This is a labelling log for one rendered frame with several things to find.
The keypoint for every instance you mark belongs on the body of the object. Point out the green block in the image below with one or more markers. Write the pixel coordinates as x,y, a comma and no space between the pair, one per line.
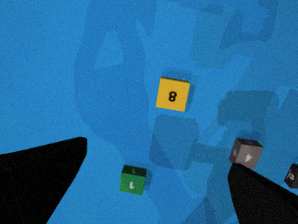
132,179

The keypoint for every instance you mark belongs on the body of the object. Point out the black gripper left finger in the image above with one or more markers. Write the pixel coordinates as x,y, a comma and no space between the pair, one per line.
33,181

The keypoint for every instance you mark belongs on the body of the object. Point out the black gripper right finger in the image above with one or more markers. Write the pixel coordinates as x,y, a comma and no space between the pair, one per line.
257,200

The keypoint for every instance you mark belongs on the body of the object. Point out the yellow block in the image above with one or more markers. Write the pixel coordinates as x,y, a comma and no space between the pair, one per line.
172,93

